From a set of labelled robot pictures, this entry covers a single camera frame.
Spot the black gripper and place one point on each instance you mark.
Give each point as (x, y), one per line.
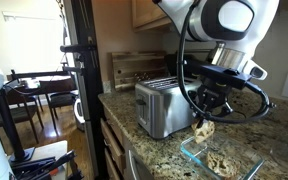
(214, 96)

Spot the bread slice with brown crust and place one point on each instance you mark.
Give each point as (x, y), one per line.
(205, 133)

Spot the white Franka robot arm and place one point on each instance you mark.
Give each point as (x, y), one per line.
(237, 16)

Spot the stainless steel two-slot toaster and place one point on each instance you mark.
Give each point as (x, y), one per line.
(164, 113)

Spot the pale holey bread slice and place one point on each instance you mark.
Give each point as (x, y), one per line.
(222, 165)

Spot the clear glass baking dish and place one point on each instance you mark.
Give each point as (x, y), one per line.
(247, 158)

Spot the wooden cutting board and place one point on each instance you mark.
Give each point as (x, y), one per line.
(130, 66)

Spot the wooden counter drawer cabinet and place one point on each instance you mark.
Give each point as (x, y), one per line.
(114, 143)

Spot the white round appliance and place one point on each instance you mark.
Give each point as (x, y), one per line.
(77, 115)

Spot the dark wooden dining chair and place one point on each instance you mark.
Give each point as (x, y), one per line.
(17, 115)
(60, 100)

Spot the dark dining table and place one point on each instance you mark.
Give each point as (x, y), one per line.
(50, 87)

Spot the folded black tripod legs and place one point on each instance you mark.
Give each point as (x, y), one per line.
(44, 166)

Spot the black pole with base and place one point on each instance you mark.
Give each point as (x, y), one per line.
(9, 126)

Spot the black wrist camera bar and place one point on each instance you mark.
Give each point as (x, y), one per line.
(217, 71)

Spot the black vertical stand post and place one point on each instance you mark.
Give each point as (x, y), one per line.
(90, 100)

